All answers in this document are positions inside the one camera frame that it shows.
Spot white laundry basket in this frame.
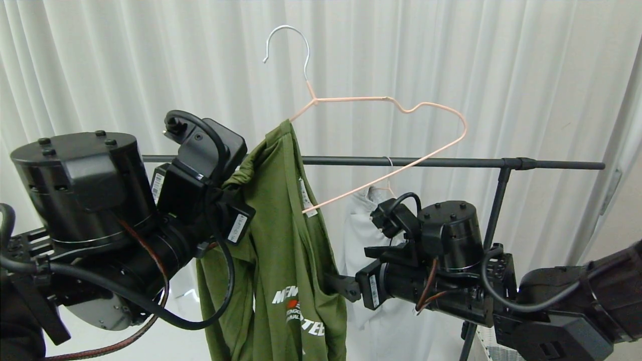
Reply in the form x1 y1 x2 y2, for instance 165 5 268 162
474 326 507 361

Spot pale grey shorts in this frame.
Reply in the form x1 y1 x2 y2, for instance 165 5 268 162
341 186 464 361

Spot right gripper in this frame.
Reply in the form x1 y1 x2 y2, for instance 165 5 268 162
355 260 495 326

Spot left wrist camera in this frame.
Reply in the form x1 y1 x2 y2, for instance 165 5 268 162
150 109 249 224

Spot green printed garment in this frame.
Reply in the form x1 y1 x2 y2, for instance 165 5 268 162
196 119 348 361

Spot pink clothes hanger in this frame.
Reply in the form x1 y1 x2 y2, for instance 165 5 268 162
262 25 468 215
371 156 397 197

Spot black clothes rack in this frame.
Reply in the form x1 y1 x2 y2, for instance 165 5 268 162
142 154 606 361

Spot white curtain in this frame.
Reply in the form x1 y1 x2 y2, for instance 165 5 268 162
0 0 642 361

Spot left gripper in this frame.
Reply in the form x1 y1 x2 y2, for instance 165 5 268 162
150 198 256 275

